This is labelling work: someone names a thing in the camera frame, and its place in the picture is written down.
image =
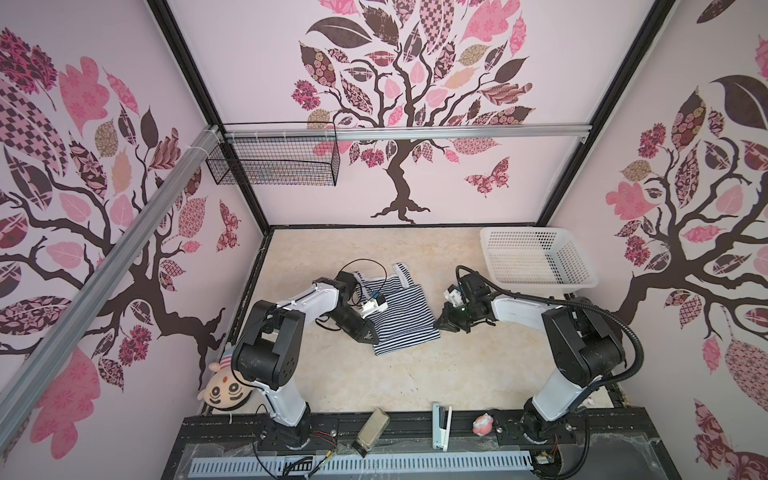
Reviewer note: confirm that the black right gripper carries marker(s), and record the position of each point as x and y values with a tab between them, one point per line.
446	319

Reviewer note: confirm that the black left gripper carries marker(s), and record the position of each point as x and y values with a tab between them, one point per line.
364	326

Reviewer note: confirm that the blue white striped tank top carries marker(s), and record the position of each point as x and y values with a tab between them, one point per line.
408	320

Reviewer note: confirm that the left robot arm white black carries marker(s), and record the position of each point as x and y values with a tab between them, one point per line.
267	352

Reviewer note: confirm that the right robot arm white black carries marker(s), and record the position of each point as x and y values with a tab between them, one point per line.
584	347

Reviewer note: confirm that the tan rectangular box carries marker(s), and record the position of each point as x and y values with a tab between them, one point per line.
371	432

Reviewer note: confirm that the pink white small toy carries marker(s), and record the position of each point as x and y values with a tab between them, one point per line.
483	425

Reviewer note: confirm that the white stapler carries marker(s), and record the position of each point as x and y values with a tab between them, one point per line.
441	426

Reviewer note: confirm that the white plastic laundry basket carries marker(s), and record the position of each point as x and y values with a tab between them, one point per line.
526	258

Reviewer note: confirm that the cartoon doll head toy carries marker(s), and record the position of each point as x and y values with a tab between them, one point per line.
223	391

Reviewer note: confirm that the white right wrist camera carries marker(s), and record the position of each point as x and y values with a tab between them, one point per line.
454	296

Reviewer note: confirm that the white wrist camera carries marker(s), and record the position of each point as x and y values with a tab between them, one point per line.
373	306
454	296

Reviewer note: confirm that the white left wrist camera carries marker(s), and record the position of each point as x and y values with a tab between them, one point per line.
373	306

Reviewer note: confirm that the white slotted cable duct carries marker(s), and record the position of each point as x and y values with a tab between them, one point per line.
354	465

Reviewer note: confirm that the black wire basket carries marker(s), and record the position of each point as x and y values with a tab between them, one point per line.
288	153

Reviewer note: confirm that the aluminium rail back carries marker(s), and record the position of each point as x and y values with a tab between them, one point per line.
419	133

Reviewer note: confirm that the aluminium rail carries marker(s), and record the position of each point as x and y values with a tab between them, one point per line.
21	394
419	133

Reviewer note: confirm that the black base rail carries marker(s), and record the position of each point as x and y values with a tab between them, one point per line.
602	443

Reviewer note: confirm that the aluminium rail left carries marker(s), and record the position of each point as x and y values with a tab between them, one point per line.
21	394

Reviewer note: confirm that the black corner frame post left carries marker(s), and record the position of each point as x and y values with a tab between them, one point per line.
166	21

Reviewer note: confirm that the black corner frame post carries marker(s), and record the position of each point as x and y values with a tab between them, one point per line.
638	51
166	21

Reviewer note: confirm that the black corner frame post right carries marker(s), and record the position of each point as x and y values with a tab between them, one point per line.
638	51

